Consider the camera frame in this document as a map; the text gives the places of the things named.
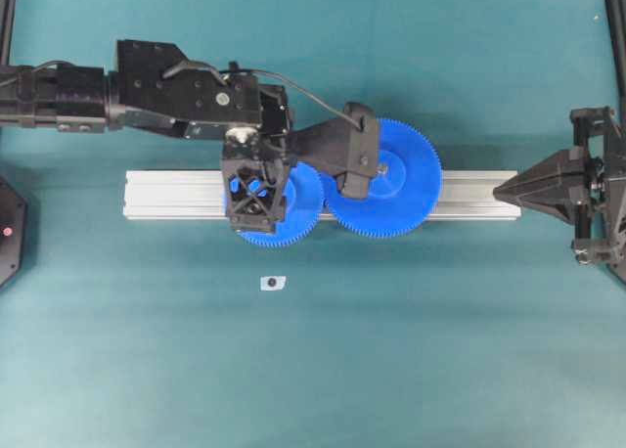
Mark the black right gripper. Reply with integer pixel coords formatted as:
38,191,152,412
493,107,622,266

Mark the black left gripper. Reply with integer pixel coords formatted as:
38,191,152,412
214,70,291,234

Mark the small blue gear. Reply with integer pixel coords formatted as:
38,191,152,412
234,162,325,247

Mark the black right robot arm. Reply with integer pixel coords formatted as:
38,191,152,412
493,107,625,282

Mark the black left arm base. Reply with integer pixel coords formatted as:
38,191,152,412
0,177,27,287

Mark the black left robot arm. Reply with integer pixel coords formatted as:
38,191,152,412
1,40,291,234

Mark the large blue gear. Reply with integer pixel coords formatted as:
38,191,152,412
321,118,443,239

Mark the aluminium extrusion rail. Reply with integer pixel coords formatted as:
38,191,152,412
122,170,521,221

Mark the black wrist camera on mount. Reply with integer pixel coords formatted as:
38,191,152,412
288,102,380,200

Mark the black camera cable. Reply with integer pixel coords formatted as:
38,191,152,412
162,59,363,129

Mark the black right frame post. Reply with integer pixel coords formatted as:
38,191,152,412
604,0,625,112

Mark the black frame post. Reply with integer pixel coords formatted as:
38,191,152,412
604,0,625,112
0,0,17,66

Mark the black left frame post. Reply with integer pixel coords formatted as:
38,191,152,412
0,0,17,66

